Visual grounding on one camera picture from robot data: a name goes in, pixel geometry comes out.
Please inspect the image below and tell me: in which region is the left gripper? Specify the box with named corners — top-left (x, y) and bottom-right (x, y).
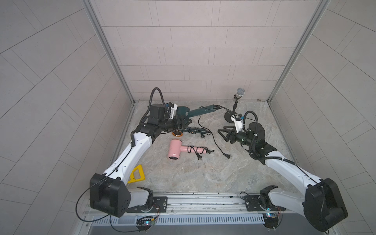
top-left (156, 115), bottom-right (191, 132)

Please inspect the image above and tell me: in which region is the green hair dryer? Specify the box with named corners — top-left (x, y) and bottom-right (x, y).
top-left (176, 105), bottom-right (221, 118)
top-left (172, 127), bottom-right (211, 138)

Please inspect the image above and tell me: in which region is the green dryer cord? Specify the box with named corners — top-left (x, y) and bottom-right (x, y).
top-left (197, 105), bottom-right (233, 161)
top-left (182, 127), bottom-right (212, 139)

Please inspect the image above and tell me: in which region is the pink hair dryer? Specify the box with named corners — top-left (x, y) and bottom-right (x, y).
top-left (167, 140), bottom-right (209, 160)

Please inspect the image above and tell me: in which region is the pink dryer black cord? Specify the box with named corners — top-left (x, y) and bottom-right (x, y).
top-left (186, 145), bottom-right (215, 161)

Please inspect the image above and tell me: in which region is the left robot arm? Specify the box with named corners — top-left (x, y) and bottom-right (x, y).
top-left (90, 103), bottom-right (192, 217)

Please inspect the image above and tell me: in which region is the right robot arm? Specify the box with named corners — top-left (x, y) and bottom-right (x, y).
top-left (218, 122), bottom-right (348, 232)

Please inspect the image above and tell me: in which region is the microphone on black stand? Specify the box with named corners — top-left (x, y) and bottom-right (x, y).
top-left (224, 88), bottom-right (245, 123)

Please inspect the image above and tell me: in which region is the yellow triangular plastic piece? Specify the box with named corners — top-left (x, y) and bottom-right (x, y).
top-left (127, 164), bottom-right (146, 184)

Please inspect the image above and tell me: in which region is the right circuit board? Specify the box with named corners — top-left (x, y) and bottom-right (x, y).
top-left (262, 213), bottom-right (280, 229)

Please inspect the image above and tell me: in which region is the circuit board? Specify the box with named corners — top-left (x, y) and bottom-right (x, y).
top-left (262, 213), bottom-right (280, 229)
top-left (136, 216), bottom-right (157, 226)

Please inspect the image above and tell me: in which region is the left circuit board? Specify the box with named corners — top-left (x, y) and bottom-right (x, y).
top-left (136, 216), bottom-right (157, 226)

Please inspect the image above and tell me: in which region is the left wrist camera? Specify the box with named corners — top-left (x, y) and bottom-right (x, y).
top-left (166, 102), bottom-right (178, 119)

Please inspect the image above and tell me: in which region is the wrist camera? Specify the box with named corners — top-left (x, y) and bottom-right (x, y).
top-left (231, 114), bottom-right (244, 133)
top-left (166, 102), bottom-right (178, 119)

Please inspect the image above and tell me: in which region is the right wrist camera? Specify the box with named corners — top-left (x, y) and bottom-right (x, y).
top-left (231, 114), bottom-right (244, 133)

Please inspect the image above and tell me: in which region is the aluminium rail frame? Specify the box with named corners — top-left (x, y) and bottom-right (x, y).
top-left (82, 192), bottom-right (330, 218)

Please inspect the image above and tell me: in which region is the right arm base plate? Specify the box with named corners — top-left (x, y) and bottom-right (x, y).
top-left (241, 195), bottom-right (286, 213)

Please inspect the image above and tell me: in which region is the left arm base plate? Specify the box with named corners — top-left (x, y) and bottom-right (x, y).
top-left (126, 196), bottom-right (168, 213)

